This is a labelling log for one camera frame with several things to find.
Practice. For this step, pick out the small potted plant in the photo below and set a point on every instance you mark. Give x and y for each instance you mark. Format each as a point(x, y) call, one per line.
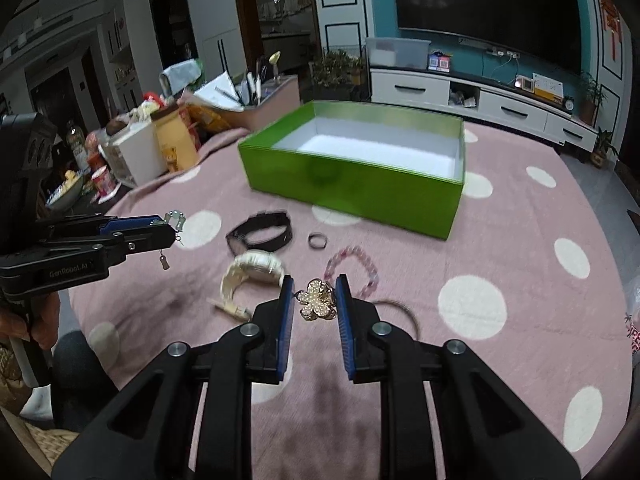
point(602, 147)

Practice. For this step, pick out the tall potted plant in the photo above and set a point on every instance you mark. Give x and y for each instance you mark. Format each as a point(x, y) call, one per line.
point(590, 102)

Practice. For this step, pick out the pink polka dot blanket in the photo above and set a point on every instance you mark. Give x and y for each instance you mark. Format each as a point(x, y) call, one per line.
point(500, 220)

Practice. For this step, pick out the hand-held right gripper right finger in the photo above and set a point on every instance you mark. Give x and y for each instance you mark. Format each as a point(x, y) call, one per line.
point(345, 330)

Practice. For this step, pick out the pink storage box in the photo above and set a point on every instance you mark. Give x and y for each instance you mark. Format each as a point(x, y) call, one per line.
point(270, 105)

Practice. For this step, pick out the black wristwatch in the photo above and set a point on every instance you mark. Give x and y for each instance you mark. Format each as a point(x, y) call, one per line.
point(277, 222)

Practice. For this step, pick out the green cardboard box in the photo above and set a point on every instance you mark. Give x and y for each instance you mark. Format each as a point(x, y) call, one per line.
point(350, 185)

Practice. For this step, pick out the bowl of snacks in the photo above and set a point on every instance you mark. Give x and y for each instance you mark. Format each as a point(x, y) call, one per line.
point(67, 192)

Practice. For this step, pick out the gold pearl flower brooch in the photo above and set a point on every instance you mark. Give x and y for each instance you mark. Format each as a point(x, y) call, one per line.
point(315, 300)

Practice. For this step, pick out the clear plastic storage bin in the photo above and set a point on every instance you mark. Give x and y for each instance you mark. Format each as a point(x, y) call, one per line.
point(397, 52)

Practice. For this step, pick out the black television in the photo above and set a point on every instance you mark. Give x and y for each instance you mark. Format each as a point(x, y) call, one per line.
point(490, 5)

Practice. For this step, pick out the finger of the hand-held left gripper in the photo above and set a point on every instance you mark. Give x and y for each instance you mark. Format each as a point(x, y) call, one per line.
point(132, 222)
point(147, 242)

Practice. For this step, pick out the red instant noodle cup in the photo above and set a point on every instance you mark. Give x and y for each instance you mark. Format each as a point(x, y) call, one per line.
point(105, 180)

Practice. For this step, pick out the person's left hand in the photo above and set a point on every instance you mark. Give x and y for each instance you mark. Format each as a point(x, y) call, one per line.
point(42, 322)

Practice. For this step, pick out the clear plastic bottle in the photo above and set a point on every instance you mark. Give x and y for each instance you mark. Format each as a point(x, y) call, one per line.
point(75, 145)

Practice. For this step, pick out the red wall decoration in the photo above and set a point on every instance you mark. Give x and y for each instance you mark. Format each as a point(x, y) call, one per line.
point(612, 20)

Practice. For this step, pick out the silver rhinestone earring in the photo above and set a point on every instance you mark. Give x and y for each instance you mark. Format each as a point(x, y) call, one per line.
point(175, 220)

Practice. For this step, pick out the white plastic bag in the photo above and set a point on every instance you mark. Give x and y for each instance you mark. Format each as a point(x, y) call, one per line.
point(632, 320)

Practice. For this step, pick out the green and white bag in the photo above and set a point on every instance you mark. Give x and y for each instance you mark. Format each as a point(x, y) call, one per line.
point(180, 77)

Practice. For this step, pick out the white television cabinet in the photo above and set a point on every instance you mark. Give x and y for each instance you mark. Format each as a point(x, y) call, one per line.
point(410, 87)

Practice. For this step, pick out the white plastic container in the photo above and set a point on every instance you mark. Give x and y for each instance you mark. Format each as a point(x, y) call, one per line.
point(137, 152)

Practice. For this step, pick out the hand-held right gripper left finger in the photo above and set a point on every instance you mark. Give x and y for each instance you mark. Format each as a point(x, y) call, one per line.
point(286, 330)

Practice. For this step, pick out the yellow and white desk calendar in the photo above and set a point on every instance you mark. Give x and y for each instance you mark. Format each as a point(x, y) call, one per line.
point(547, 87)

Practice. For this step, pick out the cream wristwatch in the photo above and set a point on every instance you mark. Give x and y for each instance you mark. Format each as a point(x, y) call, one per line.
point(255, 262)

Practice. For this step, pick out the person's dark trouser leg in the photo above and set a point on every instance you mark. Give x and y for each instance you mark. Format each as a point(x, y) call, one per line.
point(80, 375)

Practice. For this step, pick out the silver bangle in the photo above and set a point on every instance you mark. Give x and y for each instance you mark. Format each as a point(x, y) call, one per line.
point(400, 304)

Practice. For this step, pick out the white power strip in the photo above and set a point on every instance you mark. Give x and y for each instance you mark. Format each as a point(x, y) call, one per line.
point(502, 52)

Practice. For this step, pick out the yellow bear print box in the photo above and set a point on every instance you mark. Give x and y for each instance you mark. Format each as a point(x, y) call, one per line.
point(175, 140)

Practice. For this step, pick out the small white desk device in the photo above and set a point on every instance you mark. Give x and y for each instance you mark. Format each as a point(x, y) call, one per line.
point(524, 83)

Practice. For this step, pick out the small black alarm clock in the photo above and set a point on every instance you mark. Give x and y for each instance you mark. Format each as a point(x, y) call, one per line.
point(570, 104)

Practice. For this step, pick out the yellow headed stick tool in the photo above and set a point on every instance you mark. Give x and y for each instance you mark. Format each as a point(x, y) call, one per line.
point(274, 60)

